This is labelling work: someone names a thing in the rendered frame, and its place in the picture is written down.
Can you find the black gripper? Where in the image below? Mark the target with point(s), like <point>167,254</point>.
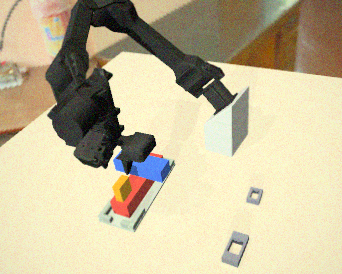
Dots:
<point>136,147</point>

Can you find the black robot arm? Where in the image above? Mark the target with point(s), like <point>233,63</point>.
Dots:
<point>81,100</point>

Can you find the yellow block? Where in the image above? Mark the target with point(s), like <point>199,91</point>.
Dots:
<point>122,188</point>

